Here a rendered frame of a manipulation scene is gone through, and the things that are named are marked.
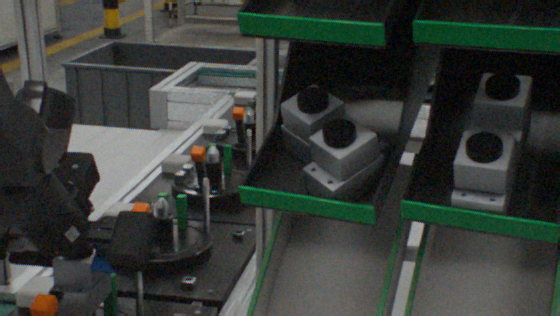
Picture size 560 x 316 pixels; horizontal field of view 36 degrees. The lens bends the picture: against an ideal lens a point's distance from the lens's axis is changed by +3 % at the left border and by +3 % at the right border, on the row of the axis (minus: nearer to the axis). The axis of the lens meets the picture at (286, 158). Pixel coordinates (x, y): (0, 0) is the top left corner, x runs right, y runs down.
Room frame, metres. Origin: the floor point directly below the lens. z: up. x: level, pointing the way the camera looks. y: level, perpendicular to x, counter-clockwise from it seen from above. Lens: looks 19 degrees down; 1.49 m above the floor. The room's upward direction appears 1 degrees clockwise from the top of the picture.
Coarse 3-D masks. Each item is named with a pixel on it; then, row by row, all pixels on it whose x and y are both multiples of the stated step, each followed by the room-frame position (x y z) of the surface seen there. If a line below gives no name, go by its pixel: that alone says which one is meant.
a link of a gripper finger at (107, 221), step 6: (108, 216) 0.83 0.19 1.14; (114, 216) 0.83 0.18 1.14; (90, 222) 0.83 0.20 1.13; (96, 222) 0.82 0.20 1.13; (102, 222) 0.82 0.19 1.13; (108, 222) 0.82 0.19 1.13; (114, 222) 0.82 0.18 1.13; (90, 228) 0.82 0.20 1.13; (96, 228) 0.82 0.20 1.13; (102, 228) 0.82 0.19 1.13; (108, 228) 0.82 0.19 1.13; (96, 246) 0.81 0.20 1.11; (102, 246) 0.81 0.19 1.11; (108, 246) 0.81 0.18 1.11; (96, 252) 0.81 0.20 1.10; (102, 252) 0.81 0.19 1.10
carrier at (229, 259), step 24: (168, 216) 1.09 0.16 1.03; (168, 240) 1.09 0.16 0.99; (192, 240) 1.09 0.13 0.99; (216, 240) 1.14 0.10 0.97; (240, 240) 1.14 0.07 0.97; (168, 264) 1.03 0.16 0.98; (192, 264) 1.05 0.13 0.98; (216, 264) 1.06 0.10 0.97; (240, 264) 1.06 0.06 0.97; (120, 288) 0.99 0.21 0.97; (144, 288) 0.99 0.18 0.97; (168, 288) 0.99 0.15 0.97; (216, 288) 0.99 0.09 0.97
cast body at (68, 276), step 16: (80, 256) 0.83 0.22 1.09; (64, 272) 0.83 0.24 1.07; (80, 272) 0.83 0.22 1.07; (96, 272) 0.84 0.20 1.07; (64, 288) 0.83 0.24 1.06; (80, 288) 0.83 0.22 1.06; (96, 288) 0.83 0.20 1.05; (64, 304) 0.82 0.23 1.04; (80, 304) 0.81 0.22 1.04; (96, 304) 0.83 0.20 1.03
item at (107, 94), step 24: (96, 48) 3.09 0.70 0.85; (120, 48) 3.23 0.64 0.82; (144, 48) 3.21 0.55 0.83; (168, 48) 3.19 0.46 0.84; (192, 48) 3.16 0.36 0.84; (216, 48) 3.15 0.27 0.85; (72, 72) 2.84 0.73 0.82; (96, 72) 2.82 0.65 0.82; (120, 72) 2.80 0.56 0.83; (144, 72) 2.78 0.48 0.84; (168, 72) 2.76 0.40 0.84; (72, 96) 2.84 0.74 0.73; (96, 96) 2.82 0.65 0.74; (120, 96) 2.80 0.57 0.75; (144, 96) 2.79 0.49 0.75; (96, 120) 2.82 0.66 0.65; (120, 120) 2.80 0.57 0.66; (144, 120) 2.79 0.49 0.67
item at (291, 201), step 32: (416, 0) 0.91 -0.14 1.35; (288, 64) 0.84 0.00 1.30; (320, 64) 0.92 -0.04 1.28; (352, 64) 0.92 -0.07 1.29; (384, 64) 0.91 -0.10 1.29; (416, 64) 0.80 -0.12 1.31; (288, 96) 0.84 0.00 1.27; (352, 96) 0.86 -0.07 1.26; (384, 96) 0.86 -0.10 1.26; (416, 96) 0.81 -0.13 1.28; (384, 128) 0.81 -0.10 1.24; (256, 160) 0.76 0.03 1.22; (288, 160) 0.79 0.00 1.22; (256, 192) 0.73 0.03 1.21; (288, 192) 0.74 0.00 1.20; (384, 192) 0.72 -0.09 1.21
